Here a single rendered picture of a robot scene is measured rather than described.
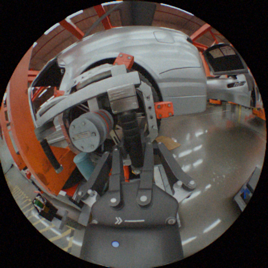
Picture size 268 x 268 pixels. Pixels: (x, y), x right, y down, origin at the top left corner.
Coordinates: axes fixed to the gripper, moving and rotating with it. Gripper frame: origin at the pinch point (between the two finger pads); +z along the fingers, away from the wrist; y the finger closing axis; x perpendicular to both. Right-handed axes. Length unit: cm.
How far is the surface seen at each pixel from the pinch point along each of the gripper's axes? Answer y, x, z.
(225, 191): 87, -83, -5
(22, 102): -60, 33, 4
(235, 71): 321, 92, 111
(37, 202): -53, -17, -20
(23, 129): -60, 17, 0
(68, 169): -60, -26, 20
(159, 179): 14, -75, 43
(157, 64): 25, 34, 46
